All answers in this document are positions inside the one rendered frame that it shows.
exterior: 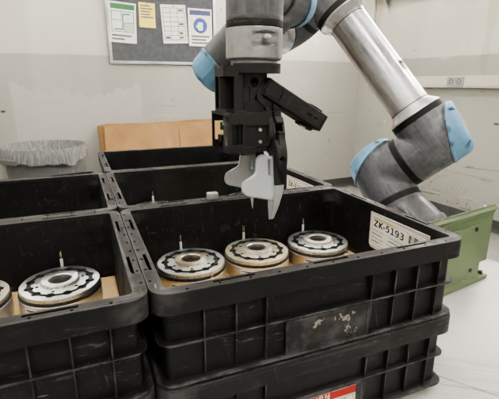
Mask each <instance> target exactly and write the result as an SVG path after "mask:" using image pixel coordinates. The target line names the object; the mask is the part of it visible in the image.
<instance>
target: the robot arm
mask: <svg viewBox="0 0 499 399"><path fill-rule="evenodd" d="M364 5H365V0H226V24H225V25H224V26H223V27H222V28H221V29H220V30H219V31H218V32H217V33H216V34H215V36H214V37H213V38H212V39H211V40H210V41H209V42H208V44H207V45H206V46H205V47H202V48H201V52H200V53H199V54H198V56H197V57H196V58H195V59H194V60H193V62H192V68H193V71H194V74H195V75H196V77H197V78H198V80H199V81H200V82H201V83H202V84H203V85H204V86H205V87H206V88H207V89H209V90H211V91H212V92H214V93H215V110H212V111H211V129H212V147H216V146H223V152H225V153H227V154H240V157H239V163H238V166H236V167H235V168H233V169H232V170H230V171H228V172H226V174H225V177H224V180H225V182H226V184H228V185H230V186H235V187H240V188H242V193H243V194H244V195H245V196H248V197H250V200H251V205H252V208H253V209H254V208H257V206H258V204H259V203H260V202H261V200H268V213H269V219H274V217H275V214H276V211H277V209H278V207H279V205H280V200H281V197H282V194H283V190H284V184H285V179H286V172H287V164H288V151H287V144H286V140H285V129H284V119H283V117H282V115H281V113H283V114H285V115H286V116H289V117H290V118H292V119H293V120H294V121H295V123H296V124H298V125H299V126H300V127H301V128H303V129H306V130H308V131H312V130H315V131H320V130H321V129H322V127H323V125H324V123H325V121H326V120H327V118H328V116H327V115H325V114H324V113H322V110H321V109H319V108H318V107H316V106H314V105H313V104H310V103H307V102H305V101H304V100H303V99H301V98H300V97H298V96H296V95H295V94H294V93H293V92H291V91H290V90H288V89H286V88H285V87H283V86H282V85H281V84H279V83H278V82H276V81H274V80H273V79H271V78H267V74H280V63H277V62H278V61H280V60H281V59H282V55H284V54H286V53H288V52H289V51H291V50H293V49H294V48H297V47H298V46H299V45H301V44H303V43H305V42H306V41H307V40H309V39H310V38H311V37H312V36H313V35H314V34H315V33H316V32H318V31H319V30H320V31H321V33H322V34H323V35H330V36H333V37H334V39H335V40H336V41H337V42H338V44H339V45H340V47H341V48H342V50H343V51H344V53H345V54H346V55H347V56H348V58H349V59H350V61H351V62H352V64H353V65H354V67H355V68H356V69H357V70H358V72H359V73H360V75H361V76H362V78H363V79H364V80H365V81H366V83H367V84H368V86H369V87H370V89H371V90H372V92H373V93H374V94H375V95H376V97H377V98H378V99H379V101H380V103H381V104H382V105H383V107H384V108H385V109H386V110H387V112H388V114H389V115H390V117H391V118H392V120H393V123H392V127H391V130H392V131H393V133H394V135H395V136H396V137H395V138H394V139H392V140H389V139H377V140H376V141H375V142H371V143H370V144H368V145H367V146H366V147H364V148H363V149H362V150H361V151H360V152H359V153H358V154H357V155H356V156H355V157H354V159H353V160H352V162H351V165H350V168H349V170H350V173H351V175H352V178H353V180H354V184H355V186H357V187H358V189H359V191H360V193H361V195H362V196H363V197H365V198H367V199H370V200H373V201H375V202H377V203H381V204H383V205H385V206H388V207H391V208H393V209H395V210H397V211H400V212H403V213H405V214H408V215H411V216H413V217H415V218H418V219H421V220H423V221H426V222H432V221H435V220H438V219H443V218H447V216H446V214H445V213H443V212H440V211H439V210H438V209H437V208H436V207H435V206H434V205H433V204H432V203H431V202H430V201H429V200H427V199H426V198H425V197H424V196H423V194H422V192H421V190H420V189H419V187H418V185H419V184H420V183H421V182H423V181H425V180H427V179H429V178H430V177H432V176H433V175H435V174H437V173H438V172H440V171H441V170H443V169H445V168H447V167H448V166H450V165H452V164H453V163H456V162H458V161H459V159H461V158H463V157H464V156H466V155H468V154H469V153H470V152H471V151H472V150H473V149H474V141H473V139H472V137H471V135H470V132H469V130H468V128H467V126H466V124H465V123H464V121H463V118H462V117H461V115H460V114H459V111H458V110H457V108H456V106H455V105H454V103H453V102H452V101H445V102H443V101H442V100H441V99H440V98H439V97H434V96H429V95H428V94H427V93H426V92H425V91H424V89H423V88H422V87H421V85H420V84H419V82H418V81H417V79H416V78H415V77H414V76H413V74H412V73H411V72H410V70H409V69H408V67H407V66H406V65H405V64H404V62H403V61H402V59H401V58H400V57H399V55H398V54H397V52H396V51H395V50H394V49H393V47H392V46H391V45H390V43H389V42H388V40H387V39H386V37H385V36H384V35H383V34H382V32H381V31H380V30H379V28H378V27H377V25H376V24H375V22H374V21H373V20H372V19H371V17H370V16H369V15H368V13H367V12H366V10H365V9H364ZM215 120H222V121H223V122H220V130H223V134H218V138H217V139H216V138H215ZM264 151H267V153H268V154H269V155H266V154H265V153H264Z"/></svg>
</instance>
